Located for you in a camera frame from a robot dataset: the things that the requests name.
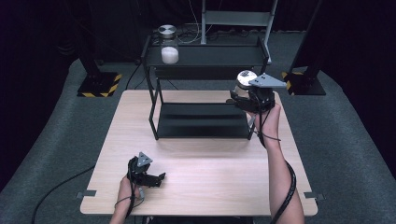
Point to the black stand with striped base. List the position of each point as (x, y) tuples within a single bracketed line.
[(99, 84), (306, 82)]

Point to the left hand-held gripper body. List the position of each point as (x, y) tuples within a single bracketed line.
[(144, 160)]

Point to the black two-tier metal rack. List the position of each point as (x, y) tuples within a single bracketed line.
[(202, 124)]

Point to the grey table bracket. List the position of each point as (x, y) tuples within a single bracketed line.
[(313, 195), (86, 193)]

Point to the glass jar with brown contents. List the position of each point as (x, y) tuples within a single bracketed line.
[(246, 77)]

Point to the grey metal stand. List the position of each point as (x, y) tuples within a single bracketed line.
[(238, 18)]

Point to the glass jar with white powder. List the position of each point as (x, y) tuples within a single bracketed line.
[(169, 56)]

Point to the person's left hand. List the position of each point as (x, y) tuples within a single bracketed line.
[(127, 194)]

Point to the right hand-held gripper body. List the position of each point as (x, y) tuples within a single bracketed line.
[(264, 82)]

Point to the person's right hand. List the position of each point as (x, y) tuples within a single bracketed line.
[(269, 124)]

